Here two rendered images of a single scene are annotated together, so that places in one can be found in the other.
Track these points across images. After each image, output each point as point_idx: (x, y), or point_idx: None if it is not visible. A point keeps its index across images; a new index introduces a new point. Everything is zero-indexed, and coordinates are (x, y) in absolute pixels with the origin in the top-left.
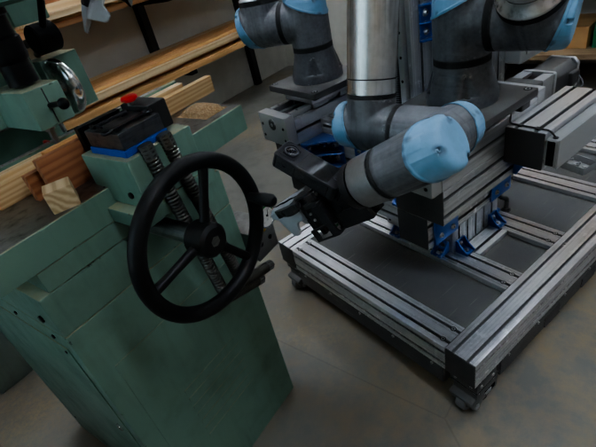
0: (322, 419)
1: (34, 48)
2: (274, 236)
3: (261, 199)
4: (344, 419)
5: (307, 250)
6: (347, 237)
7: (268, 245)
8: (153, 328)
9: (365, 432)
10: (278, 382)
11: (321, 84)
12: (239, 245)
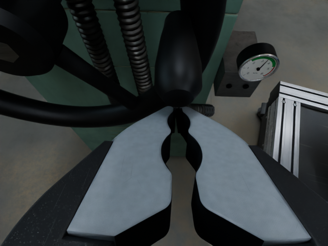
0: (174, 187)
1: None
2: (251, 90)
3: (157, 59)
4: (181, 201)
5: (286, 107)
6: (324, 130)
7: (236, 91)
8: None
9: (180, 220)
10: (177, 150)
11: None
12: (212, 67)
